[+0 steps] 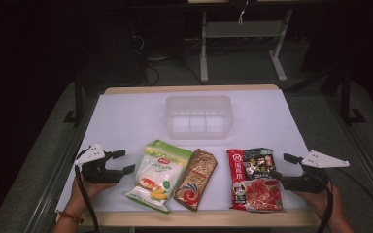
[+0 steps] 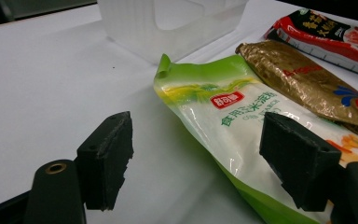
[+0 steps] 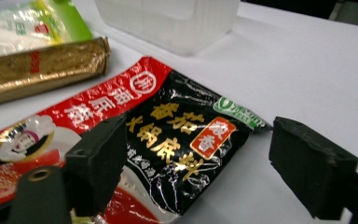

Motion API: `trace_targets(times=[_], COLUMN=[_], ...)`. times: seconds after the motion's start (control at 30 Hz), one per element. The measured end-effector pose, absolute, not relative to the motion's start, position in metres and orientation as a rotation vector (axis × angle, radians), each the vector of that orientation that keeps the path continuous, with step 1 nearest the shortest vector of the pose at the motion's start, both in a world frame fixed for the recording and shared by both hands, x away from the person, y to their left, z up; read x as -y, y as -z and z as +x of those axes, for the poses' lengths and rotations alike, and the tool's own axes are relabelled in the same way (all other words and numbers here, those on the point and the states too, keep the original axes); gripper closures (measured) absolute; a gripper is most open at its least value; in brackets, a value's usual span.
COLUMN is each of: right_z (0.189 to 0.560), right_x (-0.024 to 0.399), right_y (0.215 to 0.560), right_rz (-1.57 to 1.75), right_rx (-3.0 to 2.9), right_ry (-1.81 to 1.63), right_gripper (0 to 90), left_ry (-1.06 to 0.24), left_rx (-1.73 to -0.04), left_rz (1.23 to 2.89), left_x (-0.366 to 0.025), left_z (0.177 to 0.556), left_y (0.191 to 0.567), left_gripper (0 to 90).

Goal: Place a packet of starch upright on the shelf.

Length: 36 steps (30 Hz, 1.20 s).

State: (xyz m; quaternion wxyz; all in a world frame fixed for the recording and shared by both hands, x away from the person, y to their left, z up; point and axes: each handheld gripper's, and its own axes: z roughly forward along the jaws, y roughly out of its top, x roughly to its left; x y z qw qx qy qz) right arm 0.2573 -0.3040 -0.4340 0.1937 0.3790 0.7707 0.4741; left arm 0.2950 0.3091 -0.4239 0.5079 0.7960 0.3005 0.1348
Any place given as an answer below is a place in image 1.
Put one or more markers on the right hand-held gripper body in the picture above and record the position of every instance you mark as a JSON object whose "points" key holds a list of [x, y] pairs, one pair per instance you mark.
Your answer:
{"points": [[311, 178]]}

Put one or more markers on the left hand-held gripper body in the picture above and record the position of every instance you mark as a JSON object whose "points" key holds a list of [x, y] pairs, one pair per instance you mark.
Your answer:
{"points": [[94, 168]]}

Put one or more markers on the red and black soup-base packet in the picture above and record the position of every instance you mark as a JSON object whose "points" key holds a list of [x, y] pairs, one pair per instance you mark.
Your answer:
{"points": [[254, 181]]}

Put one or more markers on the person's left hand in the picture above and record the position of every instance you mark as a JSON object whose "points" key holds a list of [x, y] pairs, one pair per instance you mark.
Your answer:
{"points": [[92, 189]]}

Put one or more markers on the person's right hand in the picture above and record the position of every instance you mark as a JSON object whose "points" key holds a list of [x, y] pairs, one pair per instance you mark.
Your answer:
{"points": [[320, 202]]}

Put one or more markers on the white and green food packet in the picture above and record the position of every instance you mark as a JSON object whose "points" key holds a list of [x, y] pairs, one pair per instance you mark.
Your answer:
{"points": [[158, 174]]}

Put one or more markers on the black metal stand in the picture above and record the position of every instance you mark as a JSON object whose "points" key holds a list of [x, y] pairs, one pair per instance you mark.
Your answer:
{"points": [[347, 97], [77, 103]]}

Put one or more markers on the brown and gold food packet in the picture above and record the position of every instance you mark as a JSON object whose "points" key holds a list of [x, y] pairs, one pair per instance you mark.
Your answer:
{"points": [[196, 181]]}

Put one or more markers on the clear plastic container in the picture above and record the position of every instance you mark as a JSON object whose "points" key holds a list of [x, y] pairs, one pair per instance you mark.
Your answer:
{"points": [[198, 117]]}

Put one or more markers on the grey metal desk frame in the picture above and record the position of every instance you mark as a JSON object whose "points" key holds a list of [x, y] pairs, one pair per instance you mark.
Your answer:
{"points": [[244, 29]]}

